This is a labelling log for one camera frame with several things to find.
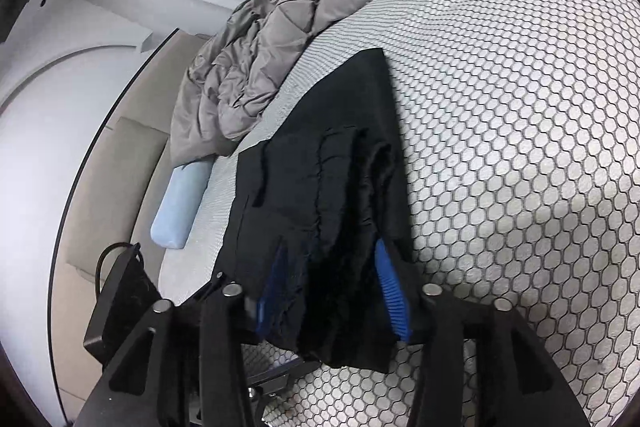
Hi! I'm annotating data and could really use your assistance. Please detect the black pants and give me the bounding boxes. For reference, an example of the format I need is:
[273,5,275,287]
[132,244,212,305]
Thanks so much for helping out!
[212,48,426,373]

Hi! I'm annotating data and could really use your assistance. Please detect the white honeycomb pattern mattress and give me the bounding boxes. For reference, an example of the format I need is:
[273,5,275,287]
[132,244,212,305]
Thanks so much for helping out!
[157,0,640,427]

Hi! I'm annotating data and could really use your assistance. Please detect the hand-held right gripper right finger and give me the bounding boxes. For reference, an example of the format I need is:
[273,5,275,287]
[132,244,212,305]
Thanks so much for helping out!
[374,239,593,427]

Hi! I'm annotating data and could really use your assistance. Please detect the black cable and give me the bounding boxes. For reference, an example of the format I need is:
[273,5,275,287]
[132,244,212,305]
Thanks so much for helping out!
[94,243,143,293]

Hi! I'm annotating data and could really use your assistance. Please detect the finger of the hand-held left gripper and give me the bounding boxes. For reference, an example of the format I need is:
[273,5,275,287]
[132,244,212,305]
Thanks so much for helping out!
[245,349,308,408]

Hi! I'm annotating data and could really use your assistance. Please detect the grey quilted duvet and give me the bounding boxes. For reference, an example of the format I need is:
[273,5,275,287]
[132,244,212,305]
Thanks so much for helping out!
[170,0,556,158]

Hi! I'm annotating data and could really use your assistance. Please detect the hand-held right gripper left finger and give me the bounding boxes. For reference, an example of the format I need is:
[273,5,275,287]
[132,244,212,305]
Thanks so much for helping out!
[75,243,301,427]

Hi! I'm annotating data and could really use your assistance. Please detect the light blue pillow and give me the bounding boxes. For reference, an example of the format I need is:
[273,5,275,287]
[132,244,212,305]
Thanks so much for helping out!
[150,156,216,250]

